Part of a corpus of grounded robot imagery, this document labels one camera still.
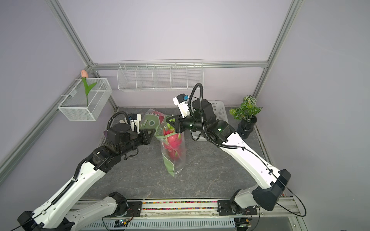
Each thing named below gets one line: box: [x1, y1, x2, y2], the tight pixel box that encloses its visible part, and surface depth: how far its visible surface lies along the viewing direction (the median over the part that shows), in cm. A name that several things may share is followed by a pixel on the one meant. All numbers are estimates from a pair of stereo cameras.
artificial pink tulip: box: [80, 69, 98, 107], surface depth 86 cm
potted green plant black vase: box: [229, 95, 263, 140], surface depth 86 cm
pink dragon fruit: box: [162, 118, 183, 162], surface depth 69 cm
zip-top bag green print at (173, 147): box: [154, 115, 186, 178], surface depth 74 cm
